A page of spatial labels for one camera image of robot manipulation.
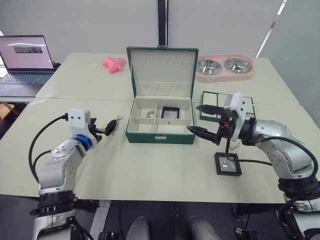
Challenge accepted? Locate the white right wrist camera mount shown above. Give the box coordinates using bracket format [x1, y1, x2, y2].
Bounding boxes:
[223, 92, 248, 143]

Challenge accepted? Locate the green jewelry box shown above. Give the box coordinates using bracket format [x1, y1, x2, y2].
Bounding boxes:
[125, 46, 200, 145]

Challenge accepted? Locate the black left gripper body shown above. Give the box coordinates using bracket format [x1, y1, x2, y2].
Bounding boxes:
[87, 117, 107, 141]

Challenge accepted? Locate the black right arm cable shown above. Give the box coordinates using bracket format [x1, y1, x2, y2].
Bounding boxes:
[224, 134, 317, 167]

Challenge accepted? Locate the black square display case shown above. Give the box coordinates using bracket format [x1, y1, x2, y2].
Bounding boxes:
[214, 151, 243, 176]
[161, 106, 181, 120]

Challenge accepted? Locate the white slanted bar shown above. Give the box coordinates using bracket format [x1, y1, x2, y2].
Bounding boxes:
[254, 0, 288, 59]

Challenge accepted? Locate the black vertical post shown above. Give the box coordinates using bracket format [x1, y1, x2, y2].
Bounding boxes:
[157, 0, 169, 48]

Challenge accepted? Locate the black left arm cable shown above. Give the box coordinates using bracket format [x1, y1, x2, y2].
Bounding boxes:
[28, 113, 70, 185]

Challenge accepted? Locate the wooden stand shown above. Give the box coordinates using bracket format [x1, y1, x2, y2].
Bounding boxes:
[0, 102, 16, 121]

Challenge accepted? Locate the steel bowl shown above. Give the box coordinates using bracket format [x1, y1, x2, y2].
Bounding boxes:
[224, 57, 253, 74]
[197, 57, 223, 75]

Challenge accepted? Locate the green jewelry tray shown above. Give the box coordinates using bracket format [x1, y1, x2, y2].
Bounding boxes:
[199, 91, 256, 122]

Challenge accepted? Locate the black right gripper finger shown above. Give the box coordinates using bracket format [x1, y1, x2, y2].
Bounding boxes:
[186, 126, 219, 146]
[196, 104, 226, 118]

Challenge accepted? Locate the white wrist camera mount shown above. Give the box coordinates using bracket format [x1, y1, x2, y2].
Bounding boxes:
[223, 92, 248, 143]
[67, 108, 102, 151]

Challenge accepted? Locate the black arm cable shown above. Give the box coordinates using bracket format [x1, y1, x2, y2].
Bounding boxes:
[224, 134, 317, 167]
[28, 113, 70, 185]

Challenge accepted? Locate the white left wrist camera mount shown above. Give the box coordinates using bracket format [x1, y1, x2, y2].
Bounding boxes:
[67, 108, 102, 151]

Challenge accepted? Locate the white power strip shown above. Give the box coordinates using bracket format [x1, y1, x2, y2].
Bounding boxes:
[89, 206, 111, 235]

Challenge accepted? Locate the grey rounded shape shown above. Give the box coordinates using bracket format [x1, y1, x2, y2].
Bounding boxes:
[184, 216, 213, 240]
[125, 216, 154, 240]

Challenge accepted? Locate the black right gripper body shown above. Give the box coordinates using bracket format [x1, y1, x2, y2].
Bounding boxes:
[214, 109, 238, 147]

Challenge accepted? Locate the silver chain with clasp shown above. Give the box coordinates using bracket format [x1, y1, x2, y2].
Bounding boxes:
[109, 114, 124, 137]

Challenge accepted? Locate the pink pet bowl holder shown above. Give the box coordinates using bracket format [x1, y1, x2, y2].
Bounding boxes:
[194, 53, 256, 83]

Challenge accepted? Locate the laptop with pink screen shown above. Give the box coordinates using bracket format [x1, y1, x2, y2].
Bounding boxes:
[0, 34, 56, 86]

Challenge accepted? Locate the pink star plush toy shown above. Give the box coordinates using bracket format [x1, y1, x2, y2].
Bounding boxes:
[101, 56, 126, 75]

